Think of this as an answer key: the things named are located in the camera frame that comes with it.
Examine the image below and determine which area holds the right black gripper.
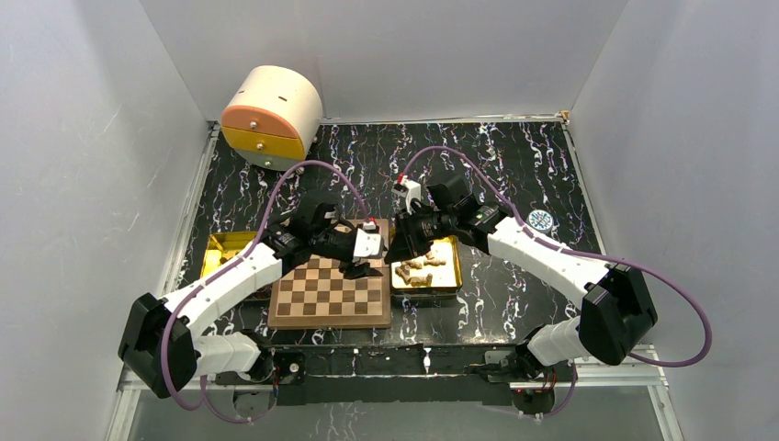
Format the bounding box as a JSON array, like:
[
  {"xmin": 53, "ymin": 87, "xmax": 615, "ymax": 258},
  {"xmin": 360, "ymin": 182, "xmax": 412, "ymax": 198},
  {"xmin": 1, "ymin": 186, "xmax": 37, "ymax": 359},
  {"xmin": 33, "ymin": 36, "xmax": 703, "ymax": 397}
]
[{"xmin": 384, "ymin": 205, "xmax": 456, "ymax": 264}]

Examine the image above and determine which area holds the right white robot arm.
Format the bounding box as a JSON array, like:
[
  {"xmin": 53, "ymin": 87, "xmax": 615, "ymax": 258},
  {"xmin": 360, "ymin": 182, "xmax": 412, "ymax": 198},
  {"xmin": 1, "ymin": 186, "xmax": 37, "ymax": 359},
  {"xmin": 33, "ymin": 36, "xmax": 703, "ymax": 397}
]
[{"xmin": 385, "ymin": 176, "xmax": 658, "ymax": 381}]

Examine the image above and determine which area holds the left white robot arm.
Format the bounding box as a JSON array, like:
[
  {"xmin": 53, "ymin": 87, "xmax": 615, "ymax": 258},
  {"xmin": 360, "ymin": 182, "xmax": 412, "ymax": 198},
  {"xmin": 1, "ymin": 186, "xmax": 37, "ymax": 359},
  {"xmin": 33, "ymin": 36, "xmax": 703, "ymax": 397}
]
[{"xmin": 118, "ymin": 203, "xmax": 385, "ymax": 399}]

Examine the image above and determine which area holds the gold tin with light pieces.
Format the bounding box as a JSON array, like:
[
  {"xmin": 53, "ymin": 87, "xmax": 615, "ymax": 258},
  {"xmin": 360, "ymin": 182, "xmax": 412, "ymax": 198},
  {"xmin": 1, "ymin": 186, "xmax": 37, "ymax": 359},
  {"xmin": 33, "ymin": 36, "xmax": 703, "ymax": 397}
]
[{"xmin": 390, "ymin": 236, "xmax": 463, "ymax": 296}]

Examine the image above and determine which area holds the pile of light pieces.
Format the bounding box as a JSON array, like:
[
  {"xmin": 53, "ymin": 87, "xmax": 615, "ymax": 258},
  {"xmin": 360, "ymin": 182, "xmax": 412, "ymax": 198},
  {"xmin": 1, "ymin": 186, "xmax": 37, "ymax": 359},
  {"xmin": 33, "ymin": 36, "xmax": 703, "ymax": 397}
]
[{"xmin": 392, "ymin": 252, "xmax": 449, "ymax": 288}]

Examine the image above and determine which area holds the gold tin with dark pieces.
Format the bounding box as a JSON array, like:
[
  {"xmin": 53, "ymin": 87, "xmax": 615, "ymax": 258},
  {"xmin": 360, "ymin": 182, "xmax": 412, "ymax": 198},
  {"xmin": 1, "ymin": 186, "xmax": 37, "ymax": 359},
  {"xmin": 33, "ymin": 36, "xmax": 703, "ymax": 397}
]
[{"xmin": 199, "ymin": 231, "xmax": 255, "ymax": 278}]

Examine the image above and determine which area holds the wooden chessboard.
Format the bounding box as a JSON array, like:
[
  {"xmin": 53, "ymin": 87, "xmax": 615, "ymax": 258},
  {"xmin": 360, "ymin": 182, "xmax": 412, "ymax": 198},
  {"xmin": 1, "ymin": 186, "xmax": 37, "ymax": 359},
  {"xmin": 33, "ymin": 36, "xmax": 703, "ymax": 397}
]
[{"xmin": 267, "ymin": 235, "xmax": 391, "ymax": 330}]

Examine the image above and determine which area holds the small blue white jar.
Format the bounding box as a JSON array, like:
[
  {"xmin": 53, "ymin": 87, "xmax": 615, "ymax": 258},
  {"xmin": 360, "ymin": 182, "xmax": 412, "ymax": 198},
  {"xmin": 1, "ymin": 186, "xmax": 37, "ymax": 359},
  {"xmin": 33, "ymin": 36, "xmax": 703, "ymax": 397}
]
[{"xmin": 525, "ymin": 209, "xmax": 555, "ymax": 234}]

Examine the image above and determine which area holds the round cream drawer box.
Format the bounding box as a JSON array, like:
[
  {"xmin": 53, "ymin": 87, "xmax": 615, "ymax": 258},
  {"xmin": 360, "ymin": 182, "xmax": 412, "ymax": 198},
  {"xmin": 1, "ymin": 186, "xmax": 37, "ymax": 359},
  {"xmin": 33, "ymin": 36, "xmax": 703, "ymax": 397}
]
[{"xmin": 220, "ymin": 65, "xmax": 323, "ymax": 172}]

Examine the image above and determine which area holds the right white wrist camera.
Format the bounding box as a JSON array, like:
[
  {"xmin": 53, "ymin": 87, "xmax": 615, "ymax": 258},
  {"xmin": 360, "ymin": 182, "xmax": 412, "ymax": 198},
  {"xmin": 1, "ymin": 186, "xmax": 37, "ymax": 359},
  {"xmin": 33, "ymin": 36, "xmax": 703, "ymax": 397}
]
[{"xmin": 392, "ymin": 174, "xmax": 422, "ymax": 214}]

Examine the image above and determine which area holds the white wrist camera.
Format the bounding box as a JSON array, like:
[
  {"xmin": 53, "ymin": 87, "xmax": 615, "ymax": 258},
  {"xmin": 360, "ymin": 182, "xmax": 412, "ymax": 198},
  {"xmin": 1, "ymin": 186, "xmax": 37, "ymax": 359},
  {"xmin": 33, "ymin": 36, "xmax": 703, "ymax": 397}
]
[
  {"xmin": 392, "ymin": 174, "xmax": 422, "ymax": 214},
  {"xmin": 353, "ymin": 220, "xmax": 385, "ymax": 260}
]

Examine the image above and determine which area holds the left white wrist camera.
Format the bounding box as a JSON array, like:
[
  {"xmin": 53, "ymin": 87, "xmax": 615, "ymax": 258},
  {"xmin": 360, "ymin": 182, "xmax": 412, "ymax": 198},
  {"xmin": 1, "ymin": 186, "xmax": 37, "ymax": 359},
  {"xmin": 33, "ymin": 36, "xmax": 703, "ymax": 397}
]
[{"xmin": 353, "ymin": 220, "xmax": 385, "ymax": 260}]

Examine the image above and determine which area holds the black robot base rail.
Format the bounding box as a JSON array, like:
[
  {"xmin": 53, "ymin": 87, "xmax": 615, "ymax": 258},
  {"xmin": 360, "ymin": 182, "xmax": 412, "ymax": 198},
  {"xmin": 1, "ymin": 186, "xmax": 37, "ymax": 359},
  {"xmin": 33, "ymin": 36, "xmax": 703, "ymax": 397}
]
[{"xmin": 216, "ymin": 344, "xmax": 580, "ymax": 421}]

